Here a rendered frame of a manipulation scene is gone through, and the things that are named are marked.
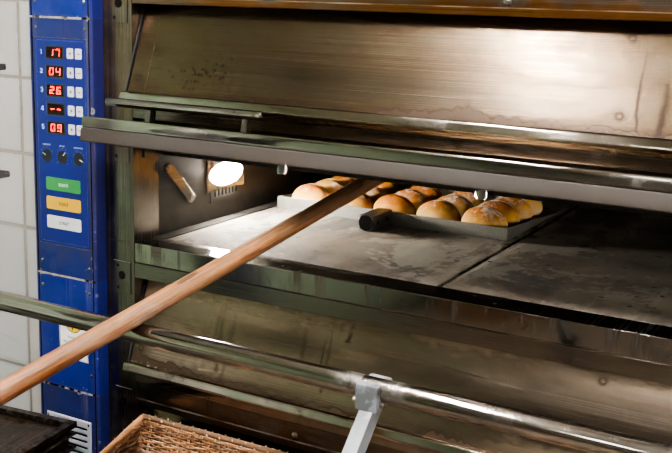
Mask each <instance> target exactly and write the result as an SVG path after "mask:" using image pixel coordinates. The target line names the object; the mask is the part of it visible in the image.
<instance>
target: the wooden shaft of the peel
mask: <svg viewBox="0 0 672 453"><path fill-rule="evenodd" d="M382 183H384V182H382V181H374V180H366V179H357V180H355V181H353V182H352V183H350V184H348V185H346V186H344V187H343V188H341V189H339V190H337V191H336V192H334V193H332V194H330V195H328V196H327V197H325V198H323V199H321V200H319V201H318V202H316V203H314V204H312V205H311V206H309V207H307V208H305V209H303V210H302V211H300V212H298V213H296V214H295V215H293V216H291V217H289V218H287V219H286V220H284V221H282V222H280V223H279V224H277V225H275V226H273V227H271V228H270V229H268V230H266V231H264V232H263V233H261V234H259V235H257V236H255V237H254V238H252V239H250V240H248V241H247V242H245V243H243V244H241V245H239V246H238V247H236V248H234V249H232V250H230V251H229V252H227V253H225V254H223V255H222V256H220V257H218V258H216V259H214V260H213V261H211V262H209V263H207V264H206V265H204V266H202V267H200V268H198V269H197V270H195V271H193V272H191V273H190V274H188V275H186V276H184V277H182V278H181V279H179V280H177V281H175V282H174V283H172V284H170V285H168V286H166V287H165V288H163V289H161V290H159V291H158V292H156V293H154V294H152V295H150V296H149V297H147V298H145V299H143V300H141V301H140V302H138V303H136V304H134V305H133V306H131V307H129V308H127V309H125V310H124V311H122V312H120V313H118V314H117V315H115V316H113V317H111V318H109V319H108V320H106V321H104V322H102V323H101V324H99V325H97V326H95V327H93V328H92V329H90V330H88V331H86V332H85V333H83V334H81V335H79V336H77V337H76V338H74V339H72V340H70V341H69V342H67V343H65V344H63V345H61V346H60V347H58V348H56V349H54V350H52V351H51V352H49V353H47V354H45V355H44V356H42V357H40V358H38V359H36V360H35V361H33V362H31V363H29V364H28V365H26V366H24V367H22V368H20V369H19V370H17V371H15V372H13V373H12V374H10V375H8V376H6V377H4V378H3V379H1V380H0V407H1V406H2V405H4V404H6V403H7V402H9V401H11V400H13V399H14V398H16V397H18V396H19V395H21V394H23V393H25V392H26V391H28V390H30V389H31V388H33V387H35V386H36V385H38V384H40V383H42V382H43V381H45V380H47V379H48V378H50V377H52V376H54V375H55V374H57V373H59V372H60V371H62V370H64V369H66V368H67V367H69V366H71V365H72V364H74V363H76V362H78V361H79V360H81V359H83V358H84V357H86V356H88V355H90V354H91V353H93V352H95V351H96V350H98V349H100V348H102V347H103V346H105V345H107V344H108V343H110V342H112V341H113V340H115V339H117V338H119V337H120V336H122V335H124V334H125V333H127V332H129V331H131V330H132V329H134V328H136V327H137V326H139V325H141V324H143V323H144V322H146V321H148V320H149V319H151V318H153V317H155V316H156V315H158V314H160V313H161V312H163V311H165V310H167V309H168V308H170V307H172V306H173V305H175V304H177V303H179V302H180V301H182V300H184V299H185V298H187V297H189V296H191V295H192V294H194V293H196V292H197V291H199V290H201V289H202V288H204V287H206V286H208V285H209V284H211V283H213V282H214V281H216V280H218V279H220V278H221V277H223V276H225V275H226V274H228V273H230V272H232V271H233V270H235V269H237V268H238V267H240V266H242V265H244V264H245V263H247V262H249V261H250V260H252V259H254V258H256V257H257V256H259V255H261V254H262V253H264V252H266V251H268V250H269V249H271V248H273V247H274V246H276V245H278V244H280V243H281V242H283V241H285V240H286V239H288V238H290V237H291V236H293V235H295V234H297V233H298V232H300V231H302V230H303V229H305V228H307V227H309V226H310V225H312V224H314V223H315V222H317V221H319V220H321V219H322V218H324V217H326V216H327V215H329V214H331V213H333V212H334V211H336V210H338V209H339V208H341V207H343V206H345V205H346V204H348V203H350V202H351V201H353V200H355V199H357V198H358V197H360V196H362V195H363V194H365V193H367V192H369V191H370V190H372V189H374V188H375V187H377V186H379V185H380V184H382Z"/></svg>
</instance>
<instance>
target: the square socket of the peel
mask: <svg viewBox="0 0 672 453"><path fill-rule="evenodd" d="M391 222H392V209H387V208H380V207H379V208H376V209H374V210H371V211H368V212H365V213H362V214H360V216H359V229H360V230H364V231H374V230H377V229H379V228H382V227H384V226H387V225H389V224H391Z"/></svg>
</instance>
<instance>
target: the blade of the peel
mask: <svg viewBox="0 0 672 453"><path fill-rule="evenodd" d="M292 195H293V194H287V195H280V196H278V201H277V208H282V209H289V210H296V211H302V210H303V209H305V208H307V207H309V206H311V205H312V204H314V203H316V202H318V201H313V200H306V199H299V198H292ZM371 210H374V209H370V208H363V207H356V206H349V205H345V206H343V207H341V208H339V209H338V210H336V211H334V212H333V213H331V214H329V215H330V216H337V217H343V218H350V219H357V220H359V216H360V214H362V213H365V212H368V211H371ZM559 212H560V211H558V210H550V209H543V210H542V212H541V213H540V214H539V215H537V216H532V218H531V219H530V220H529V221H527V222H519V224H517V225H514V226H511V227H508V228H505V227H498V226H491V225H484V224H477V223H470V222H462V221H455V220H448V219H441V218H434V217H427V216H420V215H413V214H406V213H398V212H392V222H391V225H398V226H404V227H411V228H418V229H425V230H431V231H438V232H445V233H452V234H459V235H465V236H472V237H479V238H486V239H492V240H499V241H506V242H507V241H509V240H511V239H513V238H514V237H516V236H518V235H520V234H522V233H523V232H525V231H527V230H529V229H531V228H532V227H534V226H536V225H538V224H540V223H541V222H543V221H545V220H547V219H549V218H550V217H552V216H554V215H556V214H557V213H559Z"/></svg>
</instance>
